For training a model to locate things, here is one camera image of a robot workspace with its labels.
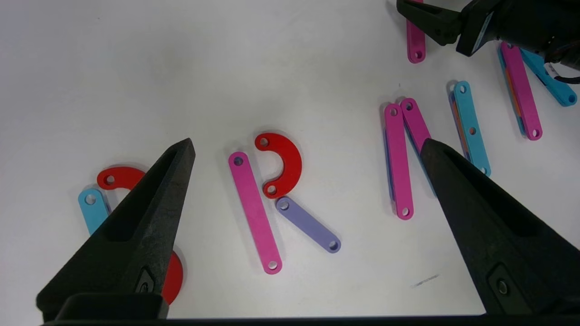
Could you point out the dark pink bar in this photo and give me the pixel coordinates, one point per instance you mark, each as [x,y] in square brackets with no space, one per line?
[416,47]

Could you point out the short blue bar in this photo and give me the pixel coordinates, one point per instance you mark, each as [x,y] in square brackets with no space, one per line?
[555,88]

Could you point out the small red C piece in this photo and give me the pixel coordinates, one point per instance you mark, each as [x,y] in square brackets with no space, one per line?
[292,158]

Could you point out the long light blue bar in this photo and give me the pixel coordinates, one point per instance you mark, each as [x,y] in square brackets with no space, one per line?
[93,213]

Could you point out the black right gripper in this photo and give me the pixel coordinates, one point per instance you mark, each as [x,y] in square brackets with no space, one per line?
[521,22]

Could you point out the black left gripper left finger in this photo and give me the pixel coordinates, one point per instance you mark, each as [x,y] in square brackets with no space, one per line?
[136,235]

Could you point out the short purple bar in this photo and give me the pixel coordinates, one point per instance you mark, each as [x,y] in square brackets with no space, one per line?
[310,225]

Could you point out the long pink bar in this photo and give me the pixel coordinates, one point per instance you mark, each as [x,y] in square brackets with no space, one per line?
[253,213]
[398,163]
[417,124]

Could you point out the large red C piece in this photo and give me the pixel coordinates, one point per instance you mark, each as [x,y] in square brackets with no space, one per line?
[122,176]
[174,276]

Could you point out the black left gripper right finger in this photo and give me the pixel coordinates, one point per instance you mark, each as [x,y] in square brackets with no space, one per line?
[507,244]

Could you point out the short pink bar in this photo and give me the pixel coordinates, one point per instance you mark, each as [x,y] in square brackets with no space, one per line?
[525,95]

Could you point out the blue bar with orange underside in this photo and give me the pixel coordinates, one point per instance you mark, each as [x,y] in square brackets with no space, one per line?
[471,117]

